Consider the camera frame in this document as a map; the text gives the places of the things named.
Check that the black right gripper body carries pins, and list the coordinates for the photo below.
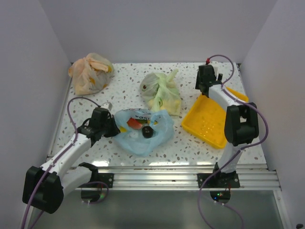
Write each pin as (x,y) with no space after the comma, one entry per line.
(198,83)

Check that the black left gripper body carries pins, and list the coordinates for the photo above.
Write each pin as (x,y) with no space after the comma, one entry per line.
(108,129)

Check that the pink red peach slice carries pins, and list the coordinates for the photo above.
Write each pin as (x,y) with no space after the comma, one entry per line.
(134,124)

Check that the light blue plastic bag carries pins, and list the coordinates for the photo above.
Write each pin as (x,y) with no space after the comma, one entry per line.
(141,130)

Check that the dark purple plum fruit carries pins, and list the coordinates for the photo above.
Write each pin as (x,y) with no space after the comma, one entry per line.
(147,132)

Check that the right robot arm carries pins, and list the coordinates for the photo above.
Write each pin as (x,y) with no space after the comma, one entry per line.
(241,118)

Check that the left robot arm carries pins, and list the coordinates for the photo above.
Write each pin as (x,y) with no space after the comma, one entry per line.
(46,186)

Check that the small yellow fruit piece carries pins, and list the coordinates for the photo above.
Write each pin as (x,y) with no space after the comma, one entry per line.
(122,130)

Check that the green fruit in bag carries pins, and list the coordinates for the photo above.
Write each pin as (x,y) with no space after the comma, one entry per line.
(144,121)

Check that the green avocado plastic bag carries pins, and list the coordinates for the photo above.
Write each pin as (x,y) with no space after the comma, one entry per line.
(160,92)

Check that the orange plastic bag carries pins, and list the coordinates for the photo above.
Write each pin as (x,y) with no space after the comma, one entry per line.
(90,74)

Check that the yellow plastic tray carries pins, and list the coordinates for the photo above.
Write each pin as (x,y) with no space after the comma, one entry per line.
(206,118)

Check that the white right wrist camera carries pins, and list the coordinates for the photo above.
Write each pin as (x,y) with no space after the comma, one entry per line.
(215,68)

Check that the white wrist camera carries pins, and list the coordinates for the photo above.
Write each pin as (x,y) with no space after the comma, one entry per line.
(215,68)
(107,106)

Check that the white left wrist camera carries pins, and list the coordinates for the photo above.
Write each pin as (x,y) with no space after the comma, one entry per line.
(107,106)

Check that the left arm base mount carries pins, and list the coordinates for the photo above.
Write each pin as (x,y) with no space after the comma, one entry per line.
(96,190)

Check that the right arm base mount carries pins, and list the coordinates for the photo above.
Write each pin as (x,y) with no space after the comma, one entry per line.
(222,182)

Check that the aluminium table edge rail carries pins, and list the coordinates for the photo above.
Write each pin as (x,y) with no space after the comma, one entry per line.
(185,178)

